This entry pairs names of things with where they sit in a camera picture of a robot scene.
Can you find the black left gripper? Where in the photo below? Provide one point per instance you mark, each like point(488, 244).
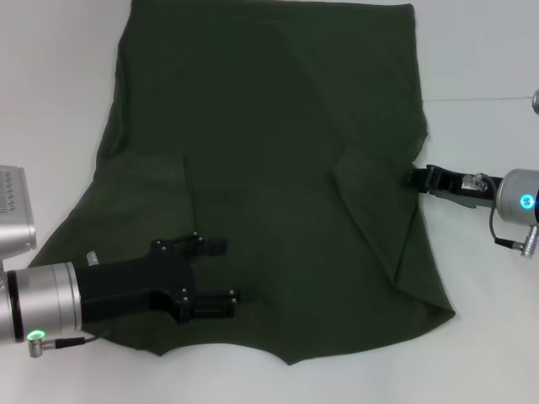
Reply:
point(126, 286)

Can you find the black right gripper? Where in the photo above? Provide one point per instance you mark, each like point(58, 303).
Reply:
point(450, 185)

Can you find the dark green shirt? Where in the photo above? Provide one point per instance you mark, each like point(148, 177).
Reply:
point(273, 126)

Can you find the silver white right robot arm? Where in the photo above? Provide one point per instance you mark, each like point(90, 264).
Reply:
point(518, 198)

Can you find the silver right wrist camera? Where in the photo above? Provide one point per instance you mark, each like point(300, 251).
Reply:
point(536, 103)

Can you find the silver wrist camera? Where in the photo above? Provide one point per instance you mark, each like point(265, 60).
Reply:
point(14, 210)
point(536, 103)

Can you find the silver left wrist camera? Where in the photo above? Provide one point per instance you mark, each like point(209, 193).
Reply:
point(14, 210)

